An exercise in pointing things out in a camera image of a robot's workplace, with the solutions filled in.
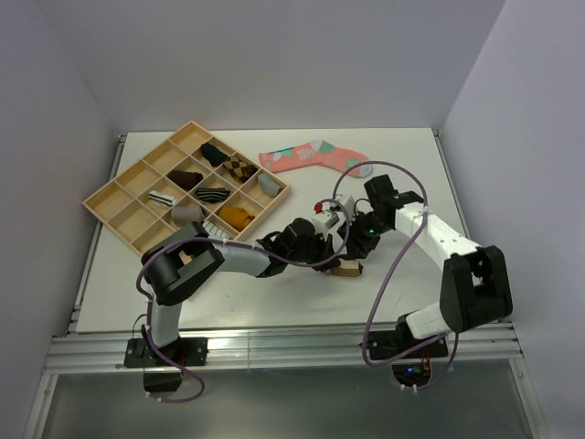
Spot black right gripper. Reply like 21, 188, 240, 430
337, 209, 390, 261

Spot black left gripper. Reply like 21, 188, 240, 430
287, 230, 339, 273

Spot brown striped sock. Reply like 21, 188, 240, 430
326, 259, 364, 278

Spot white black striped sock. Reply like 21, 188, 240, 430
202, 220, 230, 240

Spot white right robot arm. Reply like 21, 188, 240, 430
338, 176, 513, 357

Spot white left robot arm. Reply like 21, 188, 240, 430
136, 218, 341, 365

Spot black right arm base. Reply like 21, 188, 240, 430
360, 321, 450, 391

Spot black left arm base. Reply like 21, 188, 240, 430
123, 337, 207, 395

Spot mustard rolled sock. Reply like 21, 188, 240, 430
218, 206, 255, 231

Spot pink patterned sock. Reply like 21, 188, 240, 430
258, 140, 373, 178

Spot brown argyle rolled sock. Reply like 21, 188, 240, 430
222, 156, 258, 183

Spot black striped rolled sock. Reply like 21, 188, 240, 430
195, 187, 231, 204

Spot beige grey rolled sock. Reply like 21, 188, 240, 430
171, 205, 206, 227

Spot dark navy rolled sock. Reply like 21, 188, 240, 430
200, 143, 229, 167

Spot wooden compartment tray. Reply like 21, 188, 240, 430
83, 121, 291, 254

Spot dark brown rolled sock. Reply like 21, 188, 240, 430
167, 169, 204, 191

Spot white black rolled sock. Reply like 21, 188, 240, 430
147, 190, 176, 208

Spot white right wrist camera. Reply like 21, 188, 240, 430
332, 194, 355, 217

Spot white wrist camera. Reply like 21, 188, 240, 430
311, 202, 340, 237
332, 194, 355, 217

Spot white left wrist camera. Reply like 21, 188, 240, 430
311, 202, 340, 237

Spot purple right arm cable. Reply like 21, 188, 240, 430
332, 159, 461, 394

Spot aluminium front rail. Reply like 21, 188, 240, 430
42, 323, 524, 375

